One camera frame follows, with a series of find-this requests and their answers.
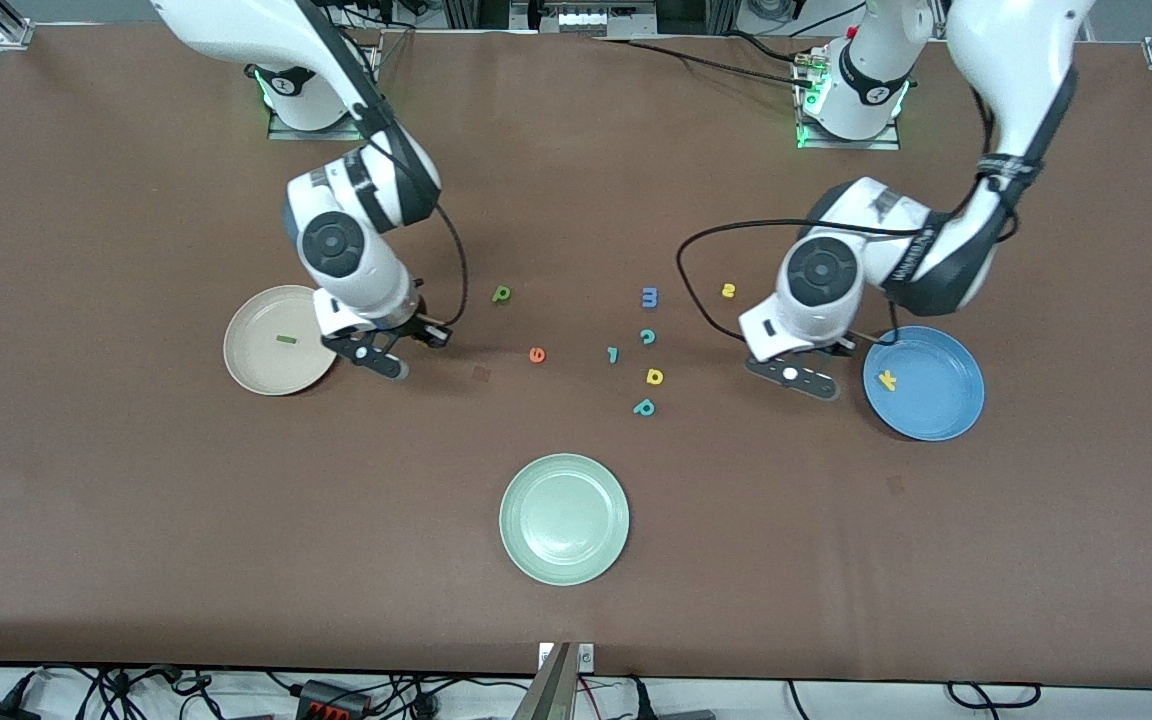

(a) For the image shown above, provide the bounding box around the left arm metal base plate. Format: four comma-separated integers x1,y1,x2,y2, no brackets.
796,45,902,151

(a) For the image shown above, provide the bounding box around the pale green plate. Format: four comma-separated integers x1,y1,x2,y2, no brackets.
499,453,630,587

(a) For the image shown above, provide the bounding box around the beige brown plate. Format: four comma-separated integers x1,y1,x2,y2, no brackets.
224,285,341,396

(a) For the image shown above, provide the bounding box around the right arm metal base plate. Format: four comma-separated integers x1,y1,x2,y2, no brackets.
268,45,377,141

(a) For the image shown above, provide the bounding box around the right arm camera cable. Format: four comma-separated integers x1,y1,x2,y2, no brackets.
366,100,469,331

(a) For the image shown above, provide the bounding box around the white metal bracket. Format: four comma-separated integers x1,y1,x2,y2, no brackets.
538,643,596,673

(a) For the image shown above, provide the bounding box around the blue plate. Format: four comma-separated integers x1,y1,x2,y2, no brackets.
862,326,986,442

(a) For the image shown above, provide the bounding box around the aluminium profile post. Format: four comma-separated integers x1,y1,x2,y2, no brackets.
514,643,577,720

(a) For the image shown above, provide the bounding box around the metal control box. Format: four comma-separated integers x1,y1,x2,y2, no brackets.
533,0,659,39

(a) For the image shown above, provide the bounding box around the long black table cable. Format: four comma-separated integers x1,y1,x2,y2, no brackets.
591,36,822,91

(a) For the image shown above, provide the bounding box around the black orange power strip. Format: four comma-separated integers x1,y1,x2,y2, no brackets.
294,680,373,720

